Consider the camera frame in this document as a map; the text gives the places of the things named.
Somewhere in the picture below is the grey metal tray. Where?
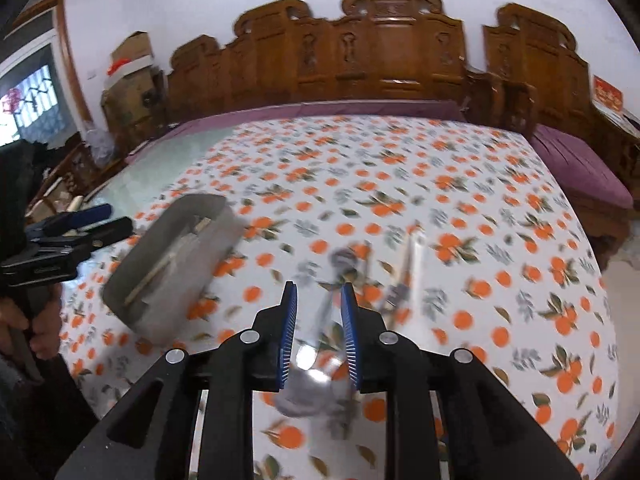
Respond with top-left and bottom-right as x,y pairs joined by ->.
101,194 -> 245,346

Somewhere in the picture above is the light bamboo chopstick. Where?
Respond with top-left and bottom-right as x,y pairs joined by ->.
124,217 -> 210,306

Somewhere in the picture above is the person's left hand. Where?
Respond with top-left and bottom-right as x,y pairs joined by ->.
0,284 -> 62,361

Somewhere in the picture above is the window with grille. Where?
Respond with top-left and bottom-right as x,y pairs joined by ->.
1,46 -> 76,148

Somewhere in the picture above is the cardboard box stack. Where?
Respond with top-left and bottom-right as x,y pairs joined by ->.
101,30 -> 166,157

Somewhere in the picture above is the orange print tablecloth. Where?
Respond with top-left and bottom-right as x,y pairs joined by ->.
56,114 -> 622,480

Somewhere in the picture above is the purple seat cushion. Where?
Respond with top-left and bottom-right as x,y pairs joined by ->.
529,125 -> 634,209

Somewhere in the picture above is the red greeting card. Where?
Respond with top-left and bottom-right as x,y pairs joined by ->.
593,76 -> 624,113

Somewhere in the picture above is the carved wooden armchair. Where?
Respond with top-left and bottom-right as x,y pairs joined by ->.
465,2 -> 594,141

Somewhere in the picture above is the carved wooden bench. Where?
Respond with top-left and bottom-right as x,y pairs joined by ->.
168,0 -> 469,122

